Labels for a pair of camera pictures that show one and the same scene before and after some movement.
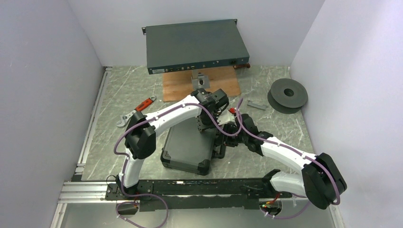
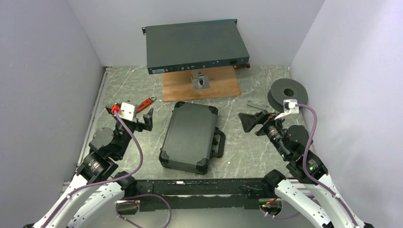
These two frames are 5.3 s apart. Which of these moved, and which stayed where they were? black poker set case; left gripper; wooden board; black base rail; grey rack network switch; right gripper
Moved: left gripper; right gripper
Stayed: black base rail; grey rack network switch; wooden board; black poker set case
